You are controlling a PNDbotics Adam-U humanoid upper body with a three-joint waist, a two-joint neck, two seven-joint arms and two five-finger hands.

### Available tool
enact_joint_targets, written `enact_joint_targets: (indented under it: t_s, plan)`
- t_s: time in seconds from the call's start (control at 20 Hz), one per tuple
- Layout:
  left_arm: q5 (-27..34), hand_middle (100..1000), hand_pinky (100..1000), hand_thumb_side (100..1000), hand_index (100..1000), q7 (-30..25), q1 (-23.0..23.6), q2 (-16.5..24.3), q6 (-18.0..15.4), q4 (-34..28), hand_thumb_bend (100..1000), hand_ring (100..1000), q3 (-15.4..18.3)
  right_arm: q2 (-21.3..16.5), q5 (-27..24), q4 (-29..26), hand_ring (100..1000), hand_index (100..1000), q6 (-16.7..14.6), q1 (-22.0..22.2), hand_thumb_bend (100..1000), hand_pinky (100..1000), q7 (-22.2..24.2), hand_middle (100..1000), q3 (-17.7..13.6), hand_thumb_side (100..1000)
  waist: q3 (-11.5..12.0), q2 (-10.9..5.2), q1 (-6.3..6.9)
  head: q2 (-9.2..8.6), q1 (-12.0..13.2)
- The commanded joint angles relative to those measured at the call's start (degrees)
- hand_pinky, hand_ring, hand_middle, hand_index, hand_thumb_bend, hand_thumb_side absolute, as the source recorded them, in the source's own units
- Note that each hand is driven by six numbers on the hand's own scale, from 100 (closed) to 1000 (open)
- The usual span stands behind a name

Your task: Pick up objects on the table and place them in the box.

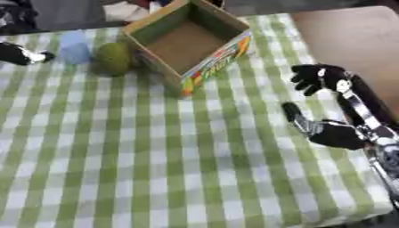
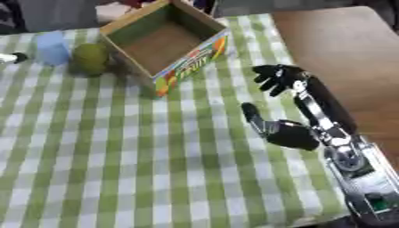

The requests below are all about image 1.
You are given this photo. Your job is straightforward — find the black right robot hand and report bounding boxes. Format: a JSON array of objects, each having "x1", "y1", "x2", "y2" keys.
[{"x1": 281, "y1": 62, "x2": 399, "y2": 151}]

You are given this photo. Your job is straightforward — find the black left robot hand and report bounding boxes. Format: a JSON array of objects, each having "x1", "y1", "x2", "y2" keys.
[{"x1": 0, "y1": 41, "x2": 58, "y2": 67}]

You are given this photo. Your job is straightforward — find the open cardboard box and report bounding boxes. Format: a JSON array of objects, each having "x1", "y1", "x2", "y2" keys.
[{"x1": 119, "y1": 0, "x2": 255, "y2": 98}]

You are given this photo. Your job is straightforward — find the dark bag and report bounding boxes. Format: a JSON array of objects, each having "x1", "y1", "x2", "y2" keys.
[{"x1": 0, "y1": 0, "x2": 41, "y2": 34}]

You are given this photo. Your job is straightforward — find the light blue block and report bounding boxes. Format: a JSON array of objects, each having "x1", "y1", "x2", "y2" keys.
[{"x1": 57, "y1": 28, "x2": 94, "y2": 65}]

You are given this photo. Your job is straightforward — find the green avocado toy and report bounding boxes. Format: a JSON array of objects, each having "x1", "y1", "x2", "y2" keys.
[{"x1": 92, "y1": 41, "x2": 134, "y2": 77}]

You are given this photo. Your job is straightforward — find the person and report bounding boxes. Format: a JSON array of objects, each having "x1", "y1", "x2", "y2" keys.
[{"x1": 100, "y1": 0, "x2": 176, "y2": 23}]

